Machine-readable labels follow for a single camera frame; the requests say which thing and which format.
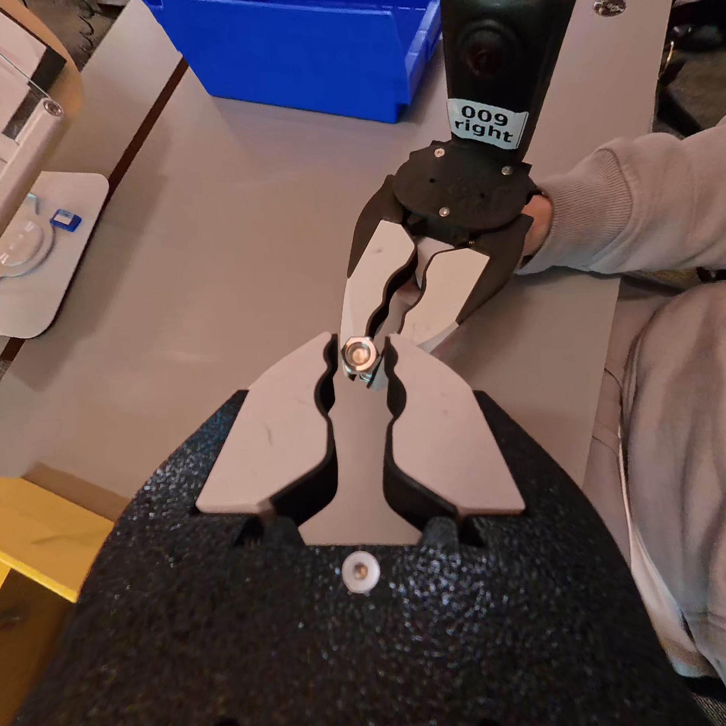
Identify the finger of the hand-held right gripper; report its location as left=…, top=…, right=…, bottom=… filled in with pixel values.
left=339, top=219, right=419, bottom=344
left=396, top=238, right=492, bottom=352

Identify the metal bolt with hex nut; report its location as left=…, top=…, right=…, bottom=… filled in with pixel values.
left=341, top=335, right=388, bottom=391

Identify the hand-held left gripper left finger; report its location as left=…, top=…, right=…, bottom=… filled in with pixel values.
left=195, top=332, right=341, bottom=524

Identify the white rounded tray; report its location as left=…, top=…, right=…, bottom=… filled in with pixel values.
left=0, top=172, right=110, bottom=339

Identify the white appliance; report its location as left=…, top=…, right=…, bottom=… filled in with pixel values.
left=0, top=0, right=85, bottom=239

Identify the clear plastic lid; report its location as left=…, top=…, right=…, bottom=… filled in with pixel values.
left=0, top=193, right=57, bottom=279

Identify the blue plastic bin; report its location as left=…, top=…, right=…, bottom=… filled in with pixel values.
left=142, top=0, right=443, bottom=124

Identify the yellow box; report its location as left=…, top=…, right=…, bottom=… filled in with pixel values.
left=0, top=476, right=115, bottom=603

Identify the person's right hand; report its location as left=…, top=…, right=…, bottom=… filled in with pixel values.
left=519, top=190, right=555, bottom=257

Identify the person's grey clothed body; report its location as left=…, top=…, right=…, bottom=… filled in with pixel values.
left=583, top=282, right=726, bottom=681

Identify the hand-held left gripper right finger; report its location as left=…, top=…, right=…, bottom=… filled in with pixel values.
left=382, top=334, right=526, bottom=524

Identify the person's right forearm grey sleeve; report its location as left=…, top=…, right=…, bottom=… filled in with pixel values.
left=515, top=116, right=726, bottom=279

